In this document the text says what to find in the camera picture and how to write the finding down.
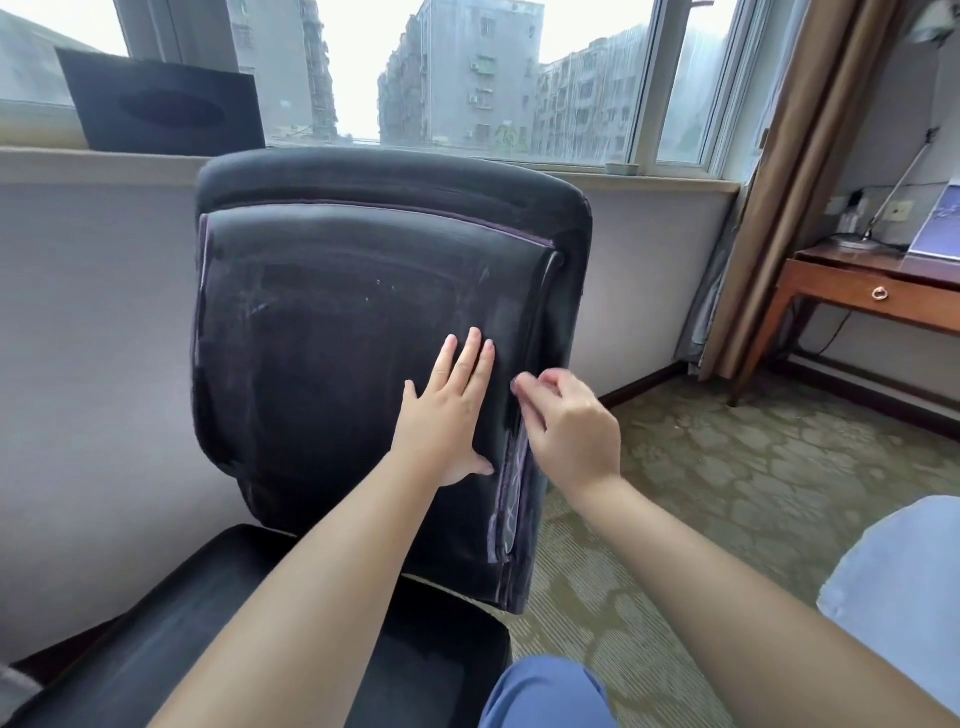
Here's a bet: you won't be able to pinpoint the person's right hand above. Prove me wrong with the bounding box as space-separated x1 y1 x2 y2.
511 367 624 502

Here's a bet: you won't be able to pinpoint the person's left hand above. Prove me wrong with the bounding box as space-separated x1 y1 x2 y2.
389 326 498 489

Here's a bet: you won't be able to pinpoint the black leather chair backrest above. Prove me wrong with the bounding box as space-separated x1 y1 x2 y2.
191 147 594 616

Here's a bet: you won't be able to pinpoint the person's left forearm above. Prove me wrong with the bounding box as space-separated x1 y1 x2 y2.
149 449 444 728

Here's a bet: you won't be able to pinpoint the person's right forearm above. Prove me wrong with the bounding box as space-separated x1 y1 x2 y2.
569 476 960 728

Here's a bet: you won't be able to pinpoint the dark wooden baseboard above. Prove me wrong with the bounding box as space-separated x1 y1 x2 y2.
599 362 688 410
779 352 960 444

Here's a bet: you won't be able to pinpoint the grey curtain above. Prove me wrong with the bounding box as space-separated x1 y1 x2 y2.
674 179 740 369

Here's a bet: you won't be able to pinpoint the wooden furniture leg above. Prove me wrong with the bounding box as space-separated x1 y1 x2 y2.
731 258 800 406

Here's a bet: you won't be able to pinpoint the blue trousers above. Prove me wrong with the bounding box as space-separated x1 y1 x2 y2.
478 654 620 728

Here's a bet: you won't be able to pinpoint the brown curtain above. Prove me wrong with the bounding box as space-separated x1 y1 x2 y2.
697 0 901 384

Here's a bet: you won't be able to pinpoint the wide grey apartment building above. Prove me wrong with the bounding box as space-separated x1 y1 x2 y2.
532 23 650 163

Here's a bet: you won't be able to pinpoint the tall grey apartment building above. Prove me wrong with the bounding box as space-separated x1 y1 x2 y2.
377 0 545 149

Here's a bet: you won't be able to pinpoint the brown wooden desk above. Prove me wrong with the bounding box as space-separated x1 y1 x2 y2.
731 243 960 406

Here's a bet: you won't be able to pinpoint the grey building with antenna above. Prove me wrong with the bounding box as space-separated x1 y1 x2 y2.
224 0 339 140

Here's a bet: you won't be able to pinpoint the silver desk lamp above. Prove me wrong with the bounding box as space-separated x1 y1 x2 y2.
828 3 954 251

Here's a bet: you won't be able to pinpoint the blue standing display card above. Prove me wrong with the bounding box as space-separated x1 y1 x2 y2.
905 179 960 264

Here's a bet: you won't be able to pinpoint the beige window sill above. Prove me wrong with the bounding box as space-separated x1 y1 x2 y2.
0 146 742 196

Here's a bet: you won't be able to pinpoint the black tissue box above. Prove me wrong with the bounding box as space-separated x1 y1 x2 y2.
56 47 268 155

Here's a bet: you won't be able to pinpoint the white sheer curtain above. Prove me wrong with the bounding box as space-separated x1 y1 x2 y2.
0 663 46 728

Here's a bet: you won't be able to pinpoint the grey building roof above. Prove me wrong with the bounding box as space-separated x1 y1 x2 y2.
0 8 103 106

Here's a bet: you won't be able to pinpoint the black power cable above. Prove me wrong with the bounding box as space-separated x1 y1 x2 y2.
798 311 853 358

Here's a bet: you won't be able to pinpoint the white wall socket with plug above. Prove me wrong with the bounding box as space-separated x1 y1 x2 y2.
824 191 868 234

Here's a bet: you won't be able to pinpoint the grey window frame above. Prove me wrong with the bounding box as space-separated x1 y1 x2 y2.
0 0 774 178

